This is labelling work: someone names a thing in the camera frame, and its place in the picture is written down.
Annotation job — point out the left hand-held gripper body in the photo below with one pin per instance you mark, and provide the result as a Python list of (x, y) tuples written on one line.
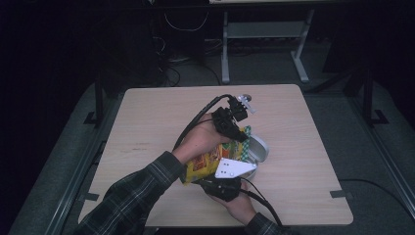
[(225, 119)]

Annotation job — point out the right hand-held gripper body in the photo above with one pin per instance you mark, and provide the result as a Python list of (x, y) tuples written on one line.
[(221, 189)]

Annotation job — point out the yellow green spout pouch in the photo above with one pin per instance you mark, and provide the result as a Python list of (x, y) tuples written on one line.
[(205, 161)]

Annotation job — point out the clear container with grey lid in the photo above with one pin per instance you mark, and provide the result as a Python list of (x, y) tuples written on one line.
[(259, 148)]

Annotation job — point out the person's right hand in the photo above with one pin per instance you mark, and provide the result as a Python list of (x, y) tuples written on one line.
[(241, 207)]

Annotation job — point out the person's left hand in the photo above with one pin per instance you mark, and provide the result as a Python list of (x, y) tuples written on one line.
[(199, 140)]

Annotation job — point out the grey tape strip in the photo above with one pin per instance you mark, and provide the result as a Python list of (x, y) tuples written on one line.
[(88, 197), (341, 194)]

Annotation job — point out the black metal stand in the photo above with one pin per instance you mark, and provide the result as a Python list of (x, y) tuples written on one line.
[(99, 101), (368, 98)]

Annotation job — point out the white metal desk frame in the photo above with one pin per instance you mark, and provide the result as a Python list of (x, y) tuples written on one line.
[(264, 30)]

